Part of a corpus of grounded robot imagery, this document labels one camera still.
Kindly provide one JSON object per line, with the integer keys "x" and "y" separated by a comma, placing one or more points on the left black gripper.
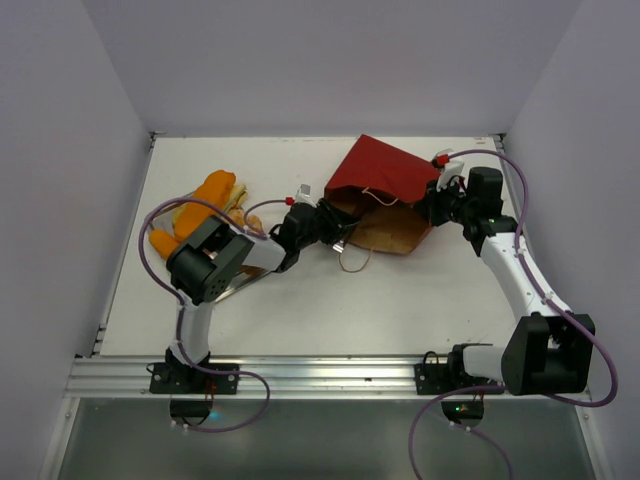
{"x": 324, "y": 225}

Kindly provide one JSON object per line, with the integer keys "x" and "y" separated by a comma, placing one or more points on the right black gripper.
{"x": 435, "y": 201}

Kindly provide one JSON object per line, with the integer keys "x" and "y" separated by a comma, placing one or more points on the metal tongs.
{"x": 345, "y": 230}

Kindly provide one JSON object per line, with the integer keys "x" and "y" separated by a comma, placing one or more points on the red brown paper bag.
{"x": 381, "y": 184}

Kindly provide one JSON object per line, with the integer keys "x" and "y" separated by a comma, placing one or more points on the sugared round fake bun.
{"x": 249, "y": 222}

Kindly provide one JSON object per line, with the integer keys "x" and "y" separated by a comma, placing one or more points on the fake triangle sandwich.
{"x": 237, "y": 196}

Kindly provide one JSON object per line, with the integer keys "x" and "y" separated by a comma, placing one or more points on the orange fake pastry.
{"x": 215, "y": 190}

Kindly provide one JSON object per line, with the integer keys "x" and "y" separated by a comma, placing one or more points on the long orange fake loaf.
{"x": 163, "y": 243}

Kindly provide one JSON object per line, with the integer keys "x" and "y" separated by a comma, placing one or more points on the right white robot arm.
{"x": 545, "y": 353}

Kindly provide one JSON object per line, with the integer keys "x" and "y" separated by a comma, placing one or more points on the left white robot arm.
{"x": 186, "y": 369}

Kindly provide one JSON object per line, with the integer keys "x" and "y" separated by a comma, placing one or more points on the stainless steel tray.
{"x": 240, "y": 280}

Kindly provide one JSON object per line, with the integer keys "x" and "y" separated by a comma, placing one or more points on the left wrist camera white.
{"x": 302, "y": 195}

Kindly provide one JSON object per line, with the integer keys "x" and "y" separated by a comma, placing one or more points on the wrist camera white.
{"x": 450, "y": 170}
{"x": 302, "y": 195}

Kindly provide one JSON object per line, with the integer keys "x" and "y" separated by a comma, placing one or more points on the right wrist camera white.
{"x": 450, "y": 170}

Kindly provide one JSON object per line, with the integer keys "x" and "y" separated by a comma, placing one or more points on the aluminium mounting rail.
{"x": 289, "y": 377}

